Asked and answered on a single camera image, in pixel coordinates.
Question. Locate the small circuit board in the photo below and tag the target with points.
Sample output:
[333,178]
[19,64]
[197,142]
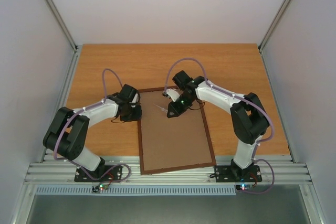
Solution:
[99,188]
[245,187]

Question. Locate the brown wooden picture frame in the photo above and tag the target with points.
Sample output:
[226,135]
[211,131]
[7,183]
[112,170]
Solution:
[210,140]

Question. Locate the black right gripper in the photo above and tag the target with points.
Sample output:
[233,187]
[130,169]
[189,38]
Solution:
[177,106]

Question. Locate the left small circuit board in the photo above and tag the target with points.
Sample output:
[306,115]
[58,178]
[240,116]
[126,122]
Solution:
[99,188]

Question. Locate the clear handle screwdriver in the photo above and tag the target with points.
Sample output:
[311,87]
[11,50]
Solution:
[161,108]

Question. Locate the grey slotted cable duct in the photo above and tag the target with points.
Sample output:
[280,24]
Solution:
[137,190]

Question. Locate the right aluminium corner post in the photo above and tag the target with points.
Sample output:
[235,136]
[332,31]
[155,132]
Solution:
[275,22]

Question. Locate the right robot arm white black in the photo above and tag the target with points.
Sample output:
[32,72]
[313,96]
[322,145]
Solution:
[249,118]

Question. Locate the left aluminium corner post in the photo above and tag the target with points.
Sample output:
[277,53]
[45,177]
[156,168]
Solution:
[53,8]

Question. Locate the right small circuit board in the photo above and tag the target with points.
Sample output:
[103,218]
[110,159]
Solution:
[245,187]

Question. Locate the aluminium rail base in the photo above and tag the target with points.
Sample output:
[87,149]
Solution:
[286,171]

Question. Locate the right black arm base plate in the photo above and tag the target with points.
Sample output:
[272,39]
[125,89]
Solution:
[224,174]

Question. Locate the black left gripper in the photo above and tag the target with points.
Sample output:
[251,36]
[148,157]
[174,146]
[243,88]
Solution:
[138,117]

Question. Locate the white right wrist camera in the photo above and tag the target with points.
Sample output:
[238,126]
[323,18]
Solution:
[171,94]

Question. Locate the aluminium corner post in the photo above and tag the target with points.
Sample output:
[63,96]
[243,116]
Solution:
[275,22]
[53,8]

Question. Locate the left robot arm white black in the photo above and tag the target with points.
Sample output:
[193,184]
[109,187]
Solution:
[66,135]

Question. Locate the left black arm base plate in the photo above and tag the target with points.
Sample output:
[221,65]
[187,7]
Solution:
[107,173]

